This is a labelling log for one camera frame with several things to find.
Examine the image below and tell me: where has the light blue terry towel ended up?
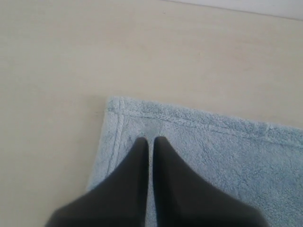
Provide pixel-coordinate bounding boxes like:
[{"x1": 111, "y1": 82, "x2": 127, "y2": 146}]
[{"x1": 87, "y1": 97, "x2": 303, "y2": 227}]

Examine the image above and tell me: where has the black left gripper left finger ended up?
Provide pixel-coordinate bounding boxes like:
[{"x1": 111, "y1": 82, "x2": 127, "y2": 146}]
[{"x1": 46, "y1": 137, "x2": 149, "y2": 227}]

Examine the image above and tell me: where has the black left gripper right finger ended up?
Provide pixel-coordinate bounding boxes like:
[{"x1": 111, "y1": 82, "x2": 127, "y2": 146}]
[{"x1": 152, "y1": 137, "x2": 265, "y2": 227}]

